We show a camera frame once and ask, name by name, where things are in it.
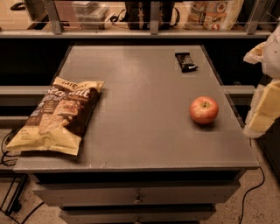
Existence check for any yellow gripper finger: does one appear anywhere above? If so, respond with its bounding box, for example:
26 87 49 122
243 42 265 64
243 80 280 138

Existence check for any black rxbar chocolate bar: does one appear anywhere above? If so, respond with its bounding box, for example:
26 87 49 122
175 52 198 73

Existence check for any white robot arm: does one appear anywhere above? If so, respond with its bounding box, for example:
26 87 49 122
243 27 280 138

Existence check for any colourful snack bag on shelf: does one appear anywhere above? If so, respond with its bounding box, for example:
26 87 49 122
184 0 244 31

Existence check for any brown sea salt chip bag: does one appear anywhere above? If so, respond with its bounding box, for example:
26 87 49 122
7 77 104 156

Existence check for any red apple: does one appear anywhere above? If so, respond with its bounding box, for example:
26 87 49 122
189 96 219 124

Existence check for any upper drawer front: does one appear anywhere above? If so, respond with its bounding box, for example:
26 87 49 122
34 181 240 207

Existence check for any drawer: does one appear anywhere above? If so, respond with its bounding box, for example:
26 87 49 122
34 181 240 207
59 206 216 224

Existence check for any black backpack on shelf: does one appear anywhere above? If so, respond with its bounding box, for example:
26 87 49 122
110 0 180 30

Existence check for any grey drawer cabinet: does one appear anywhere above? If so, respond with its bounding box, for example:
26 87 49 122
15 45 259 211

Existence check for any clear plastic container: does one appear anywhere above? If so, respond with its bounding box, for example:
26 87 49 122
72 1 109 30

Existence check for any lower drawer front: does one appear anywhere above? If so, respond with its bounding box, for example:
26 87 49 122
59 206 216 224

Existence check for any black metal stand left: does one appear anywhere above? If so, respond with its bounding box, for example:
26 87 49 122
0 174 28 216

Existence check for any grey metal shelf rail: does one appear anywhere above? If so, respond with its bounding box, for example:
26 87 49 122
0 0 280 39

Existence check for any black floor cable right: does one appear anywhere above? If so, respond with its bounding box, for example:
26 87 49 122
237 166 266 224

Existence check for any black cable left floor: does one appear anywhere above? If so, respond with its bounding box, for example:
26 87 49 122
0 128 18 167

